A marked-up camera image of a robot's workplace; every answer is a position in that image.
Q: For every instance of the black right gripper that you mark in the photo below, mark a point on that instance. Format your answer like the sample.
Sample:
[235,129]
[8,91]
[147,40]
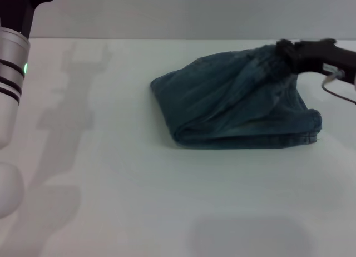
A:
[325,59]

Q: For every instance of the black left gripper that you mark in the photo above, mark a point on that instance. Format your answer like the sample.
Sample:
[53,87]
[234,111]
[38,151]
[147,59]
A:
[20,6]

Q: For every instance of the blue denim shorts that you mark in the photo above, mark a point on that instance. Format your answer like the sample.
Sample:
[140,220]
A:
[222,106]

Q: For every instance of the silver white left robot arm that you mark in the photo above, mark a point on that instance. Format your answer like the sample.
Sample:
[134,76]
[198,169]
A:
[9,106]

